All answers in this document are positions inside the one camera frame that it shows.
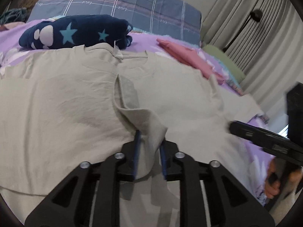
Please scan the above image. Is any green pillow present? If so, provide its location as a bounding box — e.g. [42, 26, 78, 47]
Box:
[202, 45, 246, 83]

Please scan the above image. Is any blue plaid pillow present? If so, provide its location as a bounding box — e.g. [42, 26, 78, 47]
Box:
[29, 0, 202, 45]

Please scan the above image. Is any black floor lamp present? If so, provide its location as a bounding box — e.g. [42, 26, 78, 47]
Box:
[222, 9, 263, 53]

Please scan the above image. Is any purple floral bedsheet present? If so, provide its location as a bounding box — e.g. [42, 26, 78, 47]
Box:
[1, 20, 273, 204]

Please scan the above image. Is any navy star-patterned garment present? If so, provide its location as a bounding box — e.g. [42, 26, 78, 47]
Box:
[19, 15, 133, 50]

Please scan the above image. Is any beige t-shirt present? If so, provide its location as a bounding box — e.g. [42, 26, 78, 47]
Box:
[1, 43, 258, 226]

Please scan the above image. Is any teal dark blanket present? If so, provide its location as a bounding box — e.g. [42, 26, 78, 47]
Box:
[0, 8, 27, 25]

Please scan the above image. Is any folded pink garment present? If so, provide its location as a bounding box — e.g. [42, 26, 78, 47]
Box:
[157, 38, 225, 85]

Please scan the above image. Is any beige curtain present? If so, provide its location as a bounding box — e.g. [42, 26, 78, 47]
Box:
[202, 0, 302, 116]

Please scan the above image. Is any person's right hand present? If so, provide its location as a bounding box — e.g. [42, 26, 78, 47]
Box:
[263, 158, 303, 199]

